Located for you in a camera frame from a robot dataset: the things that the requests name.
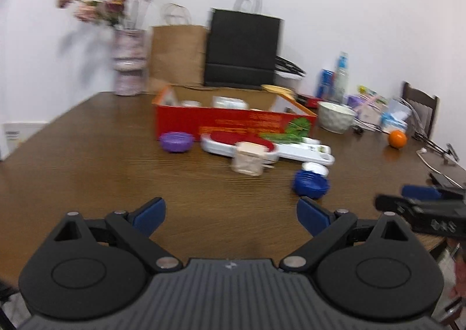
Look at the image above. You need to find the blue ribbed lid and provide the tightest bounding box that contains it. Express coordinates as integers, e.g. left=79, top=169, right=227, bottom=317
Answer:
left=292, top=170, right=329, bottom=200

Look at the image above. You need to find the white pill bottle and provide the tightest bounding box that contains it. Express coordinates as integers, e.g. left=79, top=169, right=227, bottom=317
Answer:
left=212, top=96, right=249, bottom=110

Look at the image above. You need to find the white tape roll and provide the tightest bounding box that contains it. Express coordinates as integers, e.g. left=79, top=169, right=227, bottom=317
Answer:
left=181, top=100, right=202, bottom=108

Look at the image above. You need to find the small white lid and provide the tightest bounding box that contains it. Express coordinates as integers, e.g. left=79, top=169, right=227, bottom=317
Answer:
left=302, top=161, right=329, bottom=177

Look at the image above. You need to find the black phone stand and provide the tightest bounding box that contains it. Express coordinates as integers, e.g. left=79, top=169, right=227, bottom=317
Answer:
left=413, top=131, right=460, bottom=164

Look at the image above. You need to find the white plastic tool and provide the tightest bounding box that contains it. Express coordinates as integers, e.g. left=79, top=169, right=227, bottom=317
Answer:
left=276, top=143, right=335, bottom=166

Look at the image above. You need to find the white green tube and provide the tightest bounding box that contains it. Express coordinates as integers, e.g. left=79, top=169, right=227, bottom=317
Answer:
left=291, top=137, right=332, bottom=154

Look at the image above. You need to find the orange fruit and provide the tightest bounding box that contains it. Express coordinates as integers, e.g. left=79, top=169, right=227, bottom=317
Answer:
left=388, top=130, right=407, bottom=150

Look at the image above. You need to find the purple ribbed lid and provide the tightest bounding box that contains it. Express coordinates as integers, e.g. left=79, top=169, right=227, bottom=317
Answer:
left=159, top=131, right=194, bottom=153

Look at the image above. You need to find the beige cube toy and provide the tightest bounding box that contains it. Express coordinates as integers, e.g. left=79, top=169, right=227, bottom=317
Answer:
left=231, top=142, right=279, bottom=177

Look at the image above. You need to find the white textured bowl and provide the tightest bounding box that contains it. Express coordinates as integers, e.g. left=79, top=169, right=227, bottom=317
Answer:
left=317, top=102, right=357, bottom=134

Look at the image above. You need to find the dark wooden chair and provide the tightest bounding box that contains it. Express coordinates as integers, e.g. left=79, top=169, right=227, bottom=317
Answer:
left=401, top=82, right=440, bottom=138

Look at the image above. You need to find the blue tissue pack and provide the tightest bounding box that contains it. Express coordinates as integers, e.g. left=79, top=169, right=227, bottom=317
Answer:
left=380, top=111, right=411, bottom=134

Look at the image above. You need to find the red white tray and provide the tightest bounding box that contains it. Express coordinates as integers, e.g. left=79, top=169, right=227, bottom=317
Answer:
left=200, top=130, right=280, bottom=165

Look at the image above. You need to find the white purple box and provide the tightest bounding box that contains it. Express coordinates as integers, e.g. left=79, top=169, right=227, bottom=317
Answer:
left=347, top=94, right=387, bottom=125

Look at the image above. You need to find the small red box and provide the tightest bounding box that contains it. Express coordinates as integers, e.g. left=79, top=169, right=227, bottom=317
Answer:
left=296, top=94, right=322, bottom=109

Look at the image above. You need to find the red cardboard box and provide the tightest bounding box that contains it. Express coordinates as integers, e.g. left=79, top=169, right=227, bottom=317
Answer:
left=152, top=85, right=317, bottom=140

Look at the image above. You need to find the colourful snack packet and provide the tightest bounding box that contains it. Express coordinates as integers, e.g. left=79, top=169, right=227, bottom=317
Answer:
left=358, top=85, right=385, bottom=102

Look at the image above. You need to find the blue soda can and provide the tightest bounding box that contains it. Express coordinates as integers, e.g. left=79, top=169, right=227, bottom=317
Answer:
left=315, top=69, right=335, bottom=100

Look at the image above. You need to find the yellow mug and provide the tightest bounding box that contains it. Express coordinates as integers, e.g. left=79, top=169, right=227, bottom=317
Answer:
left=262, top=84, right=295, bottom=100

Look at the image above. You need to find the clear glass bottle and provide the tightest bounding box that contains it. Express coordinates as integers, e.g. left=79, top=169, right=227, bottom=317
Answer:
left=332, top=52, right=348, bottom=104

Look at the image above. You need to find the clear food container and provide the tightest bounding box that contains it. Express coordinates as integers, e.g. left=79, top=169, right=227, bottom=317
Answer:
left=274, top=56, right=306, bottom=91

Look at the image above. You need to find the pink ceramic vase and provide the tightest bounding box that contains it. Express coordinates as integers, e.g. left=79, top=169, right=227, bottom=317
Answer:
left=112, top=29, right=147, bottom=97

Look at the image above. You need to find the brown paper bag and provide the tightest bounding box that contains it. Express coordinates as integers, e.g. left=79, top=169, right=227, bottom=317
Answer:
left=147, top=3, right=208, bottom=93

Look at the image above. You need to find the black paper bag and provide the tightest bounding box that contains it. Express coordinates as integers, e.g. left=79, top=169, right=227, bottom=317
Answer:
left=204, top=0, right=281, bottom=90

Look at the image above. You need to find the white charging cable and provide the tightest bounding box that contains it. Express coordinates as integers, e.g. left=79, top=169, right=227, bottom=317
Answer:
left=415, top=147, right=465, bottom=189

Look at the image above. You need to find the white wall calendar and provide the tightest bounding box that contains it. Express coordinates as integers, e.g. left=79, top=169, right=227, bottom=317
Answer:
left=1, top=122, right=48, bottom=161

